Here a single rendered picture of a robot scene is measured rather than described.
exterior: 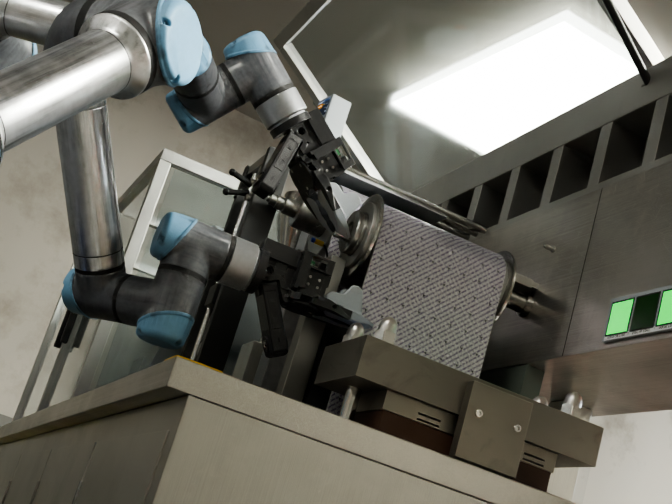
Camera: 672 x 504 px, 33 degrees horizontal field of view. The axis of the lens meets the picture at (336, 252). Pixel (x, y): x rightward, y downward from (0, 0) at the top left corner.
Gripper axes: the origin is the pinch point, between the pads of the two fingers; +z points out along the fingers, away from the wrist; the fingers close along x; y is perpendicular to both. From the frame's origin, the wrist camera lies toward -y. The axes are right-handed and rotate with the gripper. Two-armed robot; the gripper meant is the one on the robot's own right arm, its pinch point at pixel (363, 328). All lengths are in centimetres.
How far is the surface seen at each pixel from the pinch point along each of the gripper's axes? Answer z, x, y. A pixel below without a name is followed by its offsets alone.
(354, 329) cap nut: -4.2, -8.1, -2.9
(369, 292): -0.8, -0.3, 5.7
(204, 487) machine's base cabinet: -23.4, -25.9, -33.0
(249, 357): 4, 74, 4
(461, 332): 16.4, -0.3, 5.4
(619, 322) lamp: 29.3, -24.3, 8.7
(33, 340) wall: -15, 381, 38
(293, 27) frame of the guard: -9, 83, 86
